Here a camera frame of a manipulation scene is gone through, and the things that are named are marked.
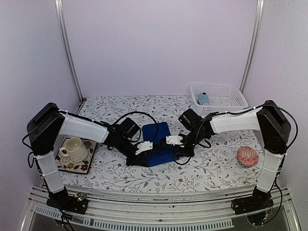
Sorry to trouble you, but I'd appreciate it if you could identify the dark blue towel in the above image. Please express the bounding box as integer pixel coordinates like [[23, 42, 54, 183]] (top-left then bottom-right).
[[141, 122, 174, 167]]

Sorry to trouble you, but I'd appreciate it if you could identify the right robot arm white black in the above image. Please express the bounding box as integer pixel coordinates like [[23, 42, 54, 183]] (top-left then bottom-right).
[[166, 100, 294, 210]]

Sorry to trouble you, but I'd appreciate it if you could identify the aluminium frame post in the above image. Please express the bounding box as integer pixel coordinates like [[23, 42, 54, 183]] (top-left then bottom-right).
[[240, 0, 265, 94], [54, 0, 84, 103]]

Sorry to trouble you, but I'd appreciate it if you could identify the right aluminium frame post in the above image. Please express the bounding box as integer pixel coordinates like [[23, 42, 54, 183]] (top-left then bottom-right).
[[240, 0, 265, 94]]

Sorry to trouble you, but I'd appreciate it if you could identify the cream ribbed mug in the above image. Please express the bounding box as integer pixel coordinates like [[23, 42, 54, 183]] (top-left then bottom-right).
[[59, 137, 88, 162]]

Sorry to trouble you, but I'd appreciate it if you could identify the left black braided cable loop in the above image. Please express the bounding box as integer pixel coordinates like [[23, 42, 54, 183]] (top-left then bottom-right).
[[113, 111, 159, 142]]

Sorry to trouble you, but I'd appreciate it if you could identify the left aluminium frame post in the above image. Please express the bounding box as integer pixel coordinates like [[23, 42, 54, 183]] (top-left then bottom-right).
[[54, 0, 84, 103]]

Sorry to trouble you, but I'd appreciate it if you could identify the light blue orange dotted towel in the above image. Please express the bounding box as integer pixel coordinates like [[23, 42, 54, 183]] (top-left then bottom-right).
[[197, 92, 210, 105]]

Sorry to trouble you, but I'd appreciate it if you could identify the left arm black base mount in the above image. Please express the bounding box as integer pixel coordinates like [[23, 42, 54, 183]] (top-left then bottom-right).
[[46, 187, 89, 215]]

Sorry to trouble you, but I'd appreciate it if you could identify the red white patterned bowl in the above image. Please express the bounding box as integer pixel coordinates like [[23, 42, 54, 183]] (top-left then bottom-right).
[[236, 146, 259, 167]]

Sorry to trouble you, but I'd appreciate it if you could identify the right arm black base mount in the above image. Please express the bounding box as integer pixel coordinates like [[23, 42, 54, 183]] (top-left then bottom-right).
[[231, 186, 274, 215]]

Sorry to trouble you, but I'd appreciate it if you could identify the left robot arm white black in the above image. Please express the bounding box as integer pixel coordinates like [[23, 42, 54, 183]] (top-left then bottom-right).
[[25, 103, 149, 209]]

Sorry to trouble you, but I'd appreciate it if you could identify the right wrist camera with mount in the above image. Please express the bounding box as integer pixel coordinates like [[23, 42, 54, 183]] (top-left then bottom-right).
[[161, 135, 184, 147]]

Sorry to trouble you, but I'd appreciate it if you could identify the front aluminium rail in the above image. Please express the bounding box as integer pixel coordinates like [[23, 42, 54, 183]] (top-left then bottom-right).
[[20, 185, 301, 231]]

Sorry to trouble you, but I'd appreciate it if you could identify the floral square coaster tile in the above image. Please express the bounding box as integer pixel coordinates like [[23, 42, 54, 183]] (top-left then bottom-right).
[[55, 137, 97, 175]]

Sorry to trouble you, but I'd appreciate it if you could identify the white plastic perforated basket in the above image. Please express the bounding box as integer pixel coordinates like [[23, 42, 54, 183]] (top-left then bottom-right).
[[189, 82, 248, 117]]

